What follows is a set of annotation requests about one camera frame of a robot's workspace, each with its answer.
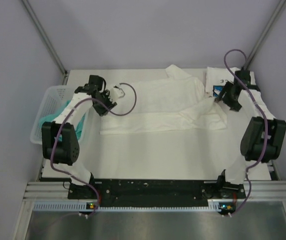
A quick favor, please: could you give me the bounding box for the teal t-shirt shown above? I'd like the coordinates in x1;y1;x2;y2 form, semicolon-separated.
37;100;85;140

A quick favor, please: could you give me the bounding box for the white floral print t-shirt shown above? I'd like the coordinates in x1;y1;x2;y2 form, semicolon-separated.
100;64;227;135

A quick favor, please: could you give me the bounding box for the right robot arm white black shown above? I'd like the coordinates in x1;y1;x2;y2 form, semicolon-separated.
215;68;286;177

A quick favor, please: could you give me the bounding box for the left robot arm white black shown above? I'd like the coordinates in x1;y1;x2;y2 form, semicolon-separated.
41;75;125;198

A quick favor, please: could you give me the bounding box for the folded white daisy t-shirt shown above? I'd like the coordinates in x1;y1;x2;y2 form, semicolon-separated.
205;67;259;103

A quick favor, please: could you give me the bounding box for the white plastic laundry basket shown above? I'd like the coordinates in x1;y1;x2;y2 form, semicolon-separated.
30;85;76;145

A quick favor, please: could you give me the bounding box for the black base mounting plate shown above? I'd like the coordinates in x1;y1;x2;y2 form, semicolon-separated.
68;178;246;208

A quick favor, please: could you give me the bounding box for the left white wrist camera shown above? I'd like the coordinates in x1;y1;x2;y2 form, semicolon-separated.
109;84;125;102

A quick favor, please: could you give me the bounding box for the left aluminium corner post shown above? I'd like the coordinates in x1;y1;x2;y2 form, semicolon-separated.
20;0;67;76

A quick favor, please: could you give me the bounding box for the aluminium corner post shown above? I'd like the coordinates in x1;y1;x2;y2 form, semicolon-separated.
244;0;286;70
20;0;67;76

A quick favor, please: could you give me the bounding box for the right aluminium corner post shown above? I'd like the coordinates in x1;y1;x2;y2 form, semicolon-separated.
244;0;286;70

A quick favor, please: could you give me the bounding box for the grey slotted cable duct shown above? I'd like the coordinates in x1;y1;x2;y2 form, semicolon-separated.
33;201;232;213

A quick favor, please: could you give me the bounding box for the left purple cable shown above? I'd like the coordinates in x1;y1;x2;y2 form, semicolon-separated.
50;82;138;218

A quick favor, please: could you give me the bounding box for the aluminium front frame rail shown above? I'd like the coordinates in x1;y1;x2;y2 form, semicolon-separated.
23;180;286;202

